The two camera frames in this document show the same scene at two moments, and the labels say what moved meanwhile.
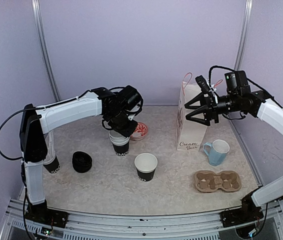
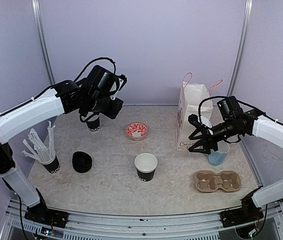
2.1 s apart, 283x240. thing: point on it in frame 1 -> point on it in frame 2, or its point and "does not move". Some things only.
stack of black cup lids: [81, 161] does not move
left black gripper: [127, 132] -> [113, 112]
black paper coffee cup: [145, 164] does not move
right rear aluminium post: [244, 31] does not move
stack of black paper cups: [120, 143] -> [93, 125]
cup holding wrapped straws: [51, 162] does not move
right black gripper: [210, 106] -> [206, 136]
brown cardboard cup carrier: [206, 181] does not move
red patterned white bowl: [140, 132] does not move
